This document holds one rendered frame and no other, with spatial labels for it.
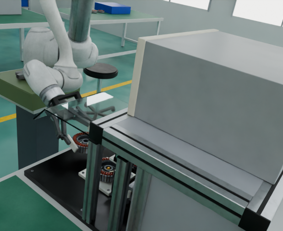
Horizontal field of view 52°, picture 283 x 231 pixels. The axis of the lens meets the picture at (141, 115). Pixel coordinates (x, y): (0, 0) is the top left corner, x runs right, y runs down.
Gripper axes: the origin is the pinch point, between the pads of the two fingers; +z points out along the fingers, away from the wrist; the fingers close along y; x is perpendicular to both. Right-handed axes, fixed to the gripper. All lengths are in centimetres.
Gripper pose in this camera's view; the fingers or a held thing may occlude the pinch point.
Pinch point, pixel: (85, 141)
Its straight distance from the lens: 117.2
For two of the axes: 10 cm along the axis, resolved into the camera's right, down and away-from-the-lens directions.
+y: -6.0, 2.7, -7.5
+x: 5.2, -5.8, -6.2
